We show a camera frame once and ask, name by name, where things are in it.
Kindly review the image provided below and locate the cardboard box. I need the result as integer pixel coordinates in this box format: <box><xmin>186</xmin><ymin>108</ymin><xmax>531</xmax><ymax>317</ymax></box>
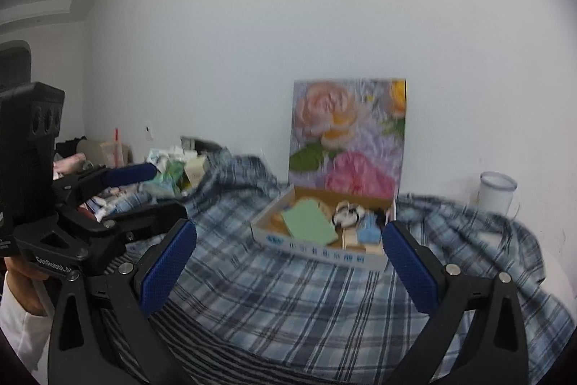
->
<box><xmin>251</xmin><ymin>184</ymin><xmax>397</xmax><ymax>273</ymax></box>

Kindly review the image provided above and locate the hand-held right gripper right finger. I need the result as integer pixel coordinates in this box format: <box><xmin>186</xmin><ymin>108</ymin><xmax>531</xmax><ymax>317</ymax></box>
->
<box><xmin>381</xmin><ymin>220</ymin><xmax>528</xmax><ymax>385</ymax></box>

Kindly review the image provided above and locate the blue plaid shirt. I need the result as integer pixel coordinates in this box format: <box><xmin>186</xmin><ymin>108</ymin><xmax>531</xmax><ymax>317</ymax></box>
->
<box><xmin>108</xmin><ymin>150</ymin><xmax>577</xmax><ymax>372</ymax></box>

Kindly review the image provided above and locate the grey bag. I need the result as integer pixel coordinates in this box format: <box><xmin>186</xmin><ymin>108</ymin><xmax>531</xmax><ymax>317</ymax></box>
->
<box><xmin>180</xmin><ymin>135</ymin><xmax>224</xmax><ymax>153</ymax></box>

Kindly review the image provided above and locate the pink cloth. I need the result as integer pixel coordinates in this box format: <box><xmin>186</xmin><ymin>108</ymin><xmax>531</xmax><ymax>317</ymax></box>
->
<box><xmin>54</xmin><ymin>155</ymin><xmax>86</xmax><ymax>180</ymax></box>

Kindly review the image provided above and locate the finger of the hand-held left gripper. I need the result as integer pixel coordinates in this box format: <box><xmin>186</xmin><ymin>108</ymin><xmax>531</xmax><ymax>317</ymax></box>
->
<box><xmin>58</xmin><ymin>201</ymin><xmax>189</xmax><ymax>245</ymax></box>
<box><xmin>52</xmin><ymin>162</ymin><xmax>158</xmax><ymax>205</ymax></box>

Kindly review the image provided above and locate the white enamel mug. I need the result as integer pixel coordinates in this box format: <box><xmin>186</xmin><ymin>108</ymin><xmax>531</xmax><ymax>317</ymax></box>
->
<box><xmin>479</xmin><ymin>171</ymin><xmax>518</xmax><ymax>216</ymax></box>

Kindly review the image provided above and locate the person's left hand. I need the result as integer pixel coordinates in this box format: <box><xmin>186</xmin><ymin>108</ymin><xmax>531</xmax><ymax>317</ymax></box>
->
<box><xmin>4</xmin><ymin>256</ymin><xmax>52</xmax><ymax>316</ymax></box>

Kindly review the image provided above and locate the beige small carton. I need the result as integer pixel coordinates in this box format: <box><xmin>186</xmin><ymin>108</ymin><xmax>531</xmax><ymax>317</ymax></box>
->
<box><xmin>182</xmin><ymin>155</ymin><xmax>208</xmax><ymax>187</ymax></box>

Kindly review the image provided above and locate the grey striped cloth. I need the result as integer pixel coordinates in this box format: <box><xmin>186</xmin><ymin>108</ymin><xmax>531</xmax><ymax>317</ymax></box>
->
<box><xmin>94</xmin><ymin>250</ymin><xmax>253</xmax><ymax>385</ymax></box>

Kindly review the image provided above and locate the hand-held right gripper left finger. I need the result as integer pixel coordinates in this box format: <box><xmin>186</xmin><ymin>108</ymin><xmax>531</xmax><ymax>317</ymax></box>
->
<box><xmin>47</xmin><ymin>218</ymin><xmax>198</xmax><ymax>385</ymax></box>

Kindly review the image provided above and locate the floral painting board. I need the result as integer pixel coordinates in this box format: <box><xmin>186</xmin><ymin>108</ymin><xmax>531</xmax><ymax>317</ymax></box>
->
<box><xmin>288</xmin><ymin>78</ymin><xmax>407</xmax><ymax>198</ymax></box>

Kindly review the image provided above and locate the drink cup with red straw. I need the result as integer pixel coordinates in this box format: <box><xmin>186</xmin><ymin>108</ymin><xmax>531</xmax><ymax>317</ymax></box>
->
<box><xmin>100</xmin><ymin>128</ymin><xmax>129</xmax><ymax>167</ymax></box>

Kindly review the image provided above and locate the green card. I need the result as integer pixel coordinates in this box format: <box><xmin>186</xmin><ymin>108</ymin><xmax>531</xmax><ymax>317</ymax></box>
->
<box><xmin>280</xmin><ymin>199</ymin><xmax>339</xmax><ymax>245</ymax></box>

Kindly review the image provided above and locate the white cable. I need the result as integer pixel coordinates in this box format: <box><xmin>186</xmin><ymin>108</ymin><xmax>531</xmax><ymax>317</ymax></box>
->
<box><xmin>332</xmin><ymin>201</ymin><xmax>365</xmax><ymax>228</ymax></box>

